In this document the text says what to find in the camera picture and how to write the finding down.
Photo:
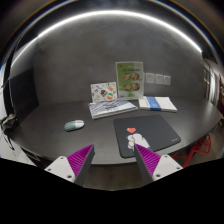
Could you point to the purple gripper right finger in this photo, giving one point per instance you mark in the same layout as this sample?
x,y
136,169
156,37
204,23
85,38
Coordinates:
x,y
153,166

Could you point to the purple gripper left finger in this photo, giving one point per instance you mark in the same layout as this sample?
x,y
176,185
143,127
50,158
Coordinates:
x,y
75,167

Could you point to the black mouse pad with heart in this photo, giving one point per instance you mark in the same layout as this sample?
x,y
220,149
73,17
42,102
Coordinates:
x,y
152,132

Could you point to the green and white computer mouse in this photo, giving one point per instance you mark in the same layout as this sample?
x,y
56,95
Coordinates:
x,y
73,125

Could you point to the colourful illustrated card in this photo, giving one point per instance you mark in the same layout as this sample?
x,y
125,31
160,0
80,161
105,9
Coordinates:
x,y
103,91

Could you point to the green standing poster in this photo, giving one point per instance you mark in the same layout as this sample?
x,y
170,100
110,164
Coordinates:
x,y
130,79

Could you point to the curved ceiling light strip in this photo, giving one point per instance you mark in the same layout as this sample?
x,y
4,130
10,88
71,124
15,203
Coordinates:
x,y
107,14

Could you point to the red metal chair frame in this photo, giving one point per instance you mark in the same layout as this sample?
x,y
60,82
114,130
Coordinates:
x,y
202,146

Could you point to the white wall socket plate middle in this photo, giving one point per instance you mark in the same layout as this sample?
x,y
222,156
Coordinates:
x,y
159,79

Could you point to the white wall socket plate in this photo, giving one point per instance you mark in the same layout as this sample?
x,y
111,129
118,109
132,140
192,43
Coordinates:
x,y
167,80
159,79
150,78

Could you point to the white wall socket plate left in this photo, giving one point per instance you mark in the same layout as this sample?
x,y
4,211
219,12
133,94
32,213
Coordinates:
x,y
150,78

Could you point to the white wall socket plate right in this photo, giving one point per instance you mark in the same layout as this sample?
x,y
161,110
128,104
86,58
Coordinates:
x,y
167,80

